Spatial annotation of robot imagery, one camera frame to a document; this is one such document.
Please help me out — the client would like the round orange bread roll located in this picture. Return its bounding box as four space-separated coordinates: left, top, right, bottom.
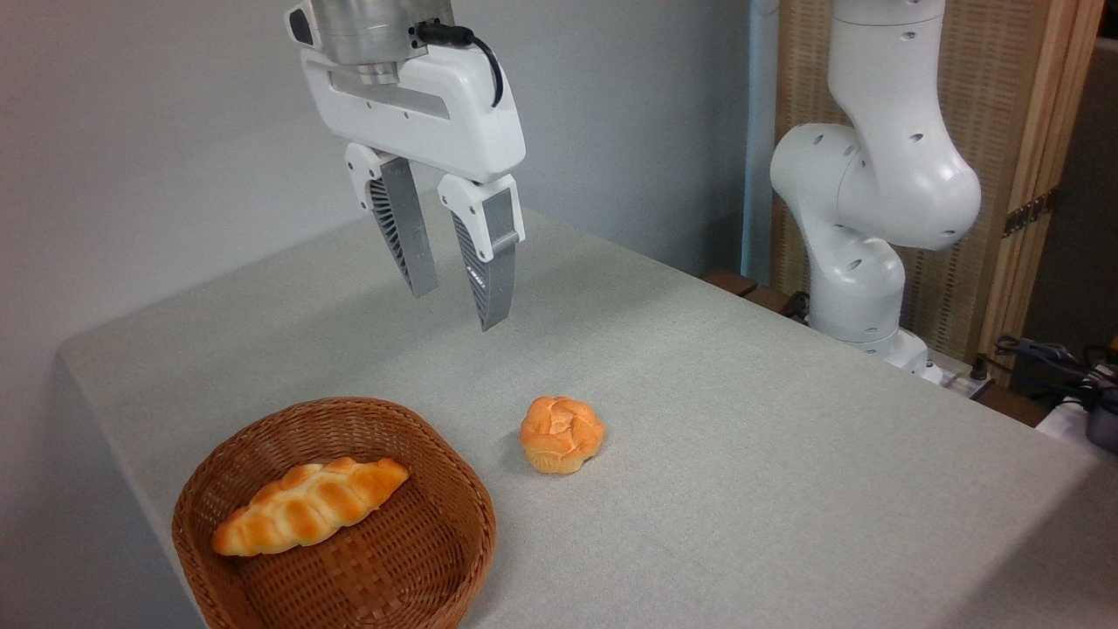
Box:
520 396 606 476

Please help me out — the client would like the long braided bread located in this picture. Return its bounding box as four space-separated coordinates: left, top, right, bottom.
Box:
211 456 410 557

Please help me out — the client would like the pale blue vertical pole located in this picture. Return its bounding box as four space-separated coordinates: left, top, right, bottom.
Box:
740 0 780 285

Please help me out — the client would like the brown wicker basket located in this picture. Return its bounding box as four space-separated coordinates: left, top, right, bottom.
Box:
171 397 497 629

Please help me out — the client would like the metal screen hinge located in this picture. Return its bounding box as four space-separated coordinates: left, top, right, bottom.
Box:
1002 187 1060 238

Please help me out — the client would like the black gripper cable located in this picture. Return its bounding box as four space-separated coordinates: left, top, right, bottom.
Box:
414 20 506 108

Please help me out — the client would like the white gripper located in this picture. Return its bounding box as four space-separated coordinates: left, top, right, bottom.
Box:
300 44 527 333

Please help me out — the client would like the black cable bundle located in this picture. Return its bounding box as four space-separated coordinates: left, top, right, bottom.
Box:
993 334 1118 411

